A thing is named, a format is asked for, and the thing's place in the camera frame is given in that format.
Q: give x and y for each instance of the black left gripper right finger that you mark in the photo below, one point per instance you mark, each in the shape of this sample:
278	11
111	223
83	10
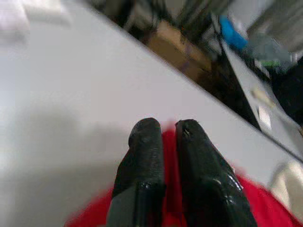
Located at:
203	179

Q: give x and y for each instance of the white cloth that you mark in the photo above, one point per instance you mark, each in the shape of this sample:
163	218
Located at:
14	21

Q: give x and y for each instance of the cream cloth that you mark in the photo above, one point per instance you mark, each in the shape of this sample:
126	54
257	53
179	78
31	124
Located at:
288	186

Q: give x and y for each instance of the brown cardboard box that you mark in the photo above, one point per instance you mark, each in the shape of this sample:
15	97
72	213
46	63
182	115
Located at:
175	49

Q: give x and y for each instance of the red knit garment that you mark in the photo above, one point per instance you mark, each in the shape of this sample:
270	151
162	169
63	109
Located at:
267	208

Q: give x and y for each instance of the white side desk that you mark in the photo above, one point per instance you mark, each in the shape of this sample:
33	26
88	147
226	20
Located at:
251	78

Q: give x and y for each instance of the bright blue object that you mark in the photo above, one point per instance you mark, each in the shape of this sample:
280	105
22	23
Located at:
232	33

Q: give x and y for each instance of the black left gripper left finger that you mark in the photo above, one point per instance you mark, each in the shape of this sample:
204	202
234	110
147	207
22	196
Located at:
144	170

